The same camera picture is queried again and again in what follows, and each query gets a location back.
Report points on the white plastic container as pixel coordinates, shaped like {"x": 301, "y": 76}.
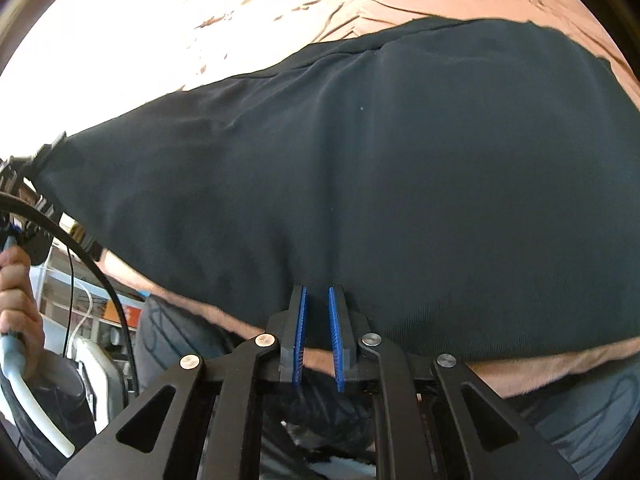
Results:
{"x": 97, "y": 375}

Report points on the black long-sleeve shirt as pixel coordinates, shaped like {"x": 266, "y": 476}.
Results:
{"x": 350, "y": 185}

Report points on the orange box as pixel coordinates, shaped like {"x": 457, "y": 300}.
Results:
{"x": 127, "y": 317}

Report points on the person's legs in grey pants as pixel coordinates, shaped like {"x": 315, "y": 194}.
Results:
{"x": 575, "y": 410}

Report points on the person's left hand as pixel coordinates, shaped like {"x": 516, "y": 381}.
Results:
{"x": 20, "y": 300}

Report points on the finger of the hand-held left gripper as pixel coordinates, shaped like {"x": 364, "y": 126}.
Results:
{"x": 50, "y": 150}

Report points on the cream bed sheet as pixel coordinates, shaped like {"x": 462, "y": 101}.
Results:
{"x": 150, "y": 35}

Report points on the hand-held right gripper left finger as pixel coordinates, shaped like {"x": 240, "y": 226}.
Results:
{"x": 300, "y": 340}

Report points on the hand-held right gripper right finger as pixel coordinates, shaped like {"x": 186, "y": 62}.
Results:
{"x": 337, "y": 345}

